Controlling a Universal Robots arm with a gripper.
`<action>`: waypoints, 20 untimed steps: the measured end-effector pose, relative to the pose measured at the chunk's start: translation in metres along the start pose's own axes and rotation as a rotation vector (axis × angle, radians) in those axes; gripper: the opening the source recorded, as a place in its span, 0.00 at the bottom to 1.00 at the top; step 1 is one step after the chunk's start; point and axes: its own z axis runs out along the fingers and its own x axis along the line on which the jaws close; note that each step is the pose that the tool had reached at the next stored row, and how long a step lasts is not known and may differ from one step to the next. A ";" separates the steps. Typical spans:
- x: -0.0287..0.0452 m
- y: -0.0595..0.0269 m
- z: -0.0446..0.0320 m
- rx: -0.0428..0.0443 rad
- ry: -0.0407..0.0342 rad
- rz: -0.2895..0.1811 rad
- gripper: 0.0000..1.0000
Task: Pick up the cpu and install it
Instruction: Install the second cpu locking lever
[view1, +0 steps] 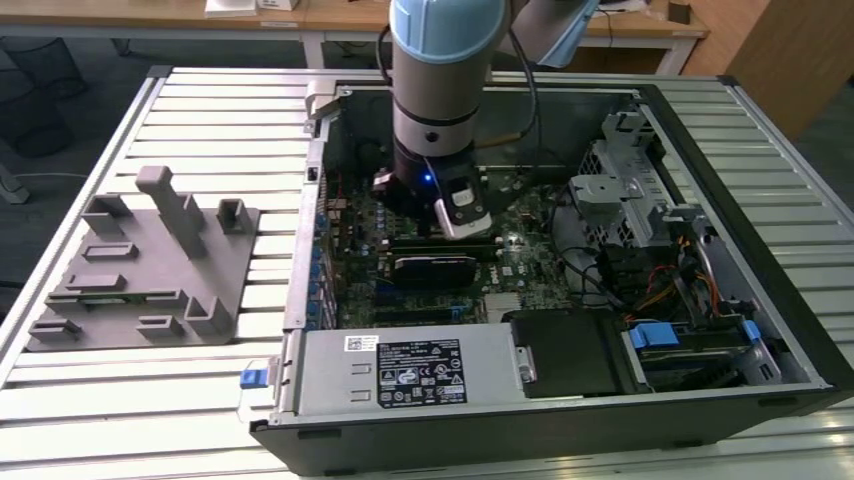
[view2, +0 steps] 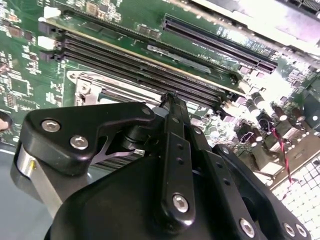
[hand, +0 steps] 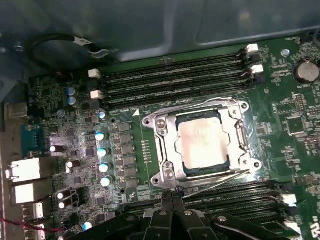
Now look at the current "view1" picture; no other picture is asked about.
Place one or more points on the green RAM stick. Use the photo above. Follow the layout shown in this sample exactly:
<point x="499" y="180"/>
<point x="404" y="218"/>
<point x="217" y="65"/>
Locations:
<point x="133" y="300"/>

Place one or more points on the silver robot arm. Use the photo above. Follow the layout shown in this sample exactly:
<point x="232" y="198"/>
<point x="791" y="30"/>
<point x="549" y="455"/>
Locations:
<point x="433" y="100"/>

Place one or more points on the wooden cabinet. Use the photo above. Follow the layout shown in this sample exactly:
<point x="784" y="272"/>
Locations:
<point x="787" y="60"/>

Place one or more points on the green motherboard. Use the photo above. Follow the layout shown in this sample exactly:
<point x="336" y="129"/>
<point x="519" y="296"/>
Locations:
<point x="533" y="250"/>

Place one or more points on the silver power supply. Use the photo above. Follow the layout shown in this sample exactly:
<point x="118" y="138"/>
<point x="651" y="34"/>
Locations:
<point x="320" y="370"/>

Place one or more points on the black PC case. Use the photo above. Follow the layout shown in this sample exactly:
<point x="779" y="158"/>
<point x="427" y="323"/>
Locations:
<point x="467" y="440"/>

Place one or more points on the grey parts rack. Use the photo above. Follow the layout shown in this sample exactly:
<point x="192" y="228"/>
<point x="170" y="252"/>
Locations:
<point x="166" y="280"/>

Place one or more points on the black plastic shroud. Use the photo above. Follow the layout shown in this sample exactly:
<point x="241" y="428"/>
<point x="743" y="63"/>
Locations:
<point x="567" y="350"/>

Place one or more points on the small white box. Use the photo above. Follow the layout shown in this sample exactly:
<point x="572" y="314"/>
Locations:
<point x="276" y="4"/>

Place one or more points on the hard disk in blue carrier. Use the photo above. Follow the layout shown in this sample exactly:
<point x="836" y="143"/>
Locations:
<point x="656" y="340"/>

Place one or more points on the blue case latch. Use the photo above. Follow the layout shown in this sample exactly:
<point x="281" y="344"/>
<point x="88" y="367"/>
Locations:
<point x="252" y="378"/>

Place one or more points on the blue drive latch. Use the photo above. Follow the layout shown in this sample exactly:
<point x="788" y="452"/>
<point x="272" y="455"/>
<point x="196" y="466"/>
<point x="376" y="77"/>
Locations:
<point x="750" y="332"/>

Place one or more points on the black mesh waste basket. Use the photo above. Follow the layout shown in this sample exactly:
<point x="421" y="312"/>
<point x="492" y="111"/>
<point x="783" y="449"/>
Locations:
<point x="40" y="90"/>

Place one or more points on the silver chipset heat sink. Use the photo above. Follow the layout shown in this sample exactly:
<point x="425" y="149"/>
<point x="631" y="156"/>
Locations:
<point x="501" y="304"/>

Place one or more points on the small black box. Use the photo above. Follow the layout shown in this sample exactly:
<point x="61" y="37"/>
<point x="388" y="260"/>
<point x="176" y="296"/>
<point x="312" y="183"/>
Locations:
<point x="679" y="11"/>

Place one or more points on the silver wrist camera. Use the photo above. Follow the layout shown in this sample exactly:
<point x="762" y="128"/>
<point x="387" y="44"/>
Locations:
<point x="463" y="210"/>

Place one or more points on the black expansion slot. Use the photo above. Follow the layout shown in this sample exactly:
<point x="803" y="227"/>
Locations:
<point x="409" y="316"/>

